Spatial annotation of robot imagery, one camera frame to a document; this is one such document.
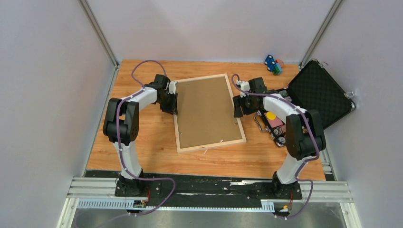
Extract poker chip tray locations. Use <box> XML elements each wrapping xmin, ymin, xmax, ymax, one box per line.
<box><xmin>253</xmin><ymin>91</ymin><xmax>296</xmax><ymax>147</ymax></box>

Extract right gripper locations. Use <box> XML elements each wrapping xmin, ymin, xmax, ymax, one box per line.
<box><xmin>233</xmin><ymin>93</ymin><xmax>258</xmax><ymax>118</ymax></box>

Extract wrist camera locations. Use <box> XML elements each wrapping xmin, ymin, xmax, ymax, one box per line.
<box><xmin>168</xmin><ymin>81</ymin><xmax>178</xmax><ymax>94</ymax></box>
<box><xmin>235</xmin><ymin>80</ymin><xmax>250</xmax><ymax>97</ymax></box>

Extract light wooden picture frame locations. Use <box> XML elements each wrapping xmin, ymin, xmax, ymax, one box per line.
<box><xmin>172</xmin><ymin>73</ymin><xmax>247</xmax><ymax>154</ymax></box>

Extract wooden backing board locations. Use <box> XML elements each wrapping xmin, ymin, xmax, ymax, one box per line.
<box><xmin>176</xmin><ymin>76</ymin><xmax>244</xmax><ymax>149</ymax></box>

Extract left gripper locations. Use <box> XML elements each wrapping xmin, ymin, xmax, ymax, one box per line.
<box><xmin>158</xmin><ymin>92</ymin><xmax>179</xmax><ymax>116</ymax></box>

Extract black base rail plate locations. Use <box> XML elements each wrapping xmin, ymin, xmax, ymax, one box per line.
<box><xmin>115</xmin><ymin>173</ymin><xmax>302</xmax><ymax>208</ymax></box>

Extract colourful toy blocks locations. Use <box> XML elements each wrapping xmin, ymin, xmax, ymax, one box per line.
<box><xmin>264</xmin><ymin>55</ymin><xmax>284</xmax><ymax>76</ymax></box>

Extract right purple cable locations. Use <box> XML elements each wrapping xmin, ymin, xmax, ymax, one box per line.
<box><xmin>231</xmin><ymin>74</ymin><xmax>321</xmax><ymax>220</ymax></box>

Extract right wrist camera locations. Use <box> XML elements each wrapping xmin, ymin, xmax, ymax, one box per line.
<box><xmin>235</xmin><ymin>80</ymin><xmax>250</xmax><ymax>97</ymax></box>

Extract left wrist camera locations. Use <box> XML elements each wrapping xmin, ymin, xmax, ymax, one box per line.
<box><xmin>168</xmin><ymin>81</ymin><xmax>178</xmax><ymax>94</ymax></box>

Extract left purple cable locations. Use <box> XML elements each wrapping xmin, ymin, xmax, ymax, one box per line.
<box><xmin>115</xmin><ymin>60</ymin><xmax>176</xmax><ymax>218</ymax></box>

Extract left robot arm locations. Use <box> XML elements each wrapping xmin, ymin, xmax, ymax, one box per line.
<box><xmin>103</xmin><ymin>74</ymin><xmax>178</xmax><ymax>196</ymax></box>

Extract black foam-lined case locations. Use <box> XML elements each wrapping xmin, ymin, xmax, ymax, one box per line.
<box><xmin>285</xmin><ymin>59</ymin><xmax>355</xmax><ymax>129</ymax></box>

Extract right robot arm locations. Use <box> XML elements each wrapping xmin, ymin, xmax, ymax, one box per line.
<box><xmin>231</xmin><ymin>74</ymin><xmax>326</xmax><ymax>199</ymax></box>

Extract purple cable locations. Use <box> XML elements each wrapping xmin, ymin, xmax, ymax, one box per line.
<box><xmin>115</xmin><ymin>60</ymin><xmax>176</xmax><ymax>218</ymax></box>
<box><xmin>231</xmin><ymin>74</ymin><xmax>321</xmax><ymax>220</ymax></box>

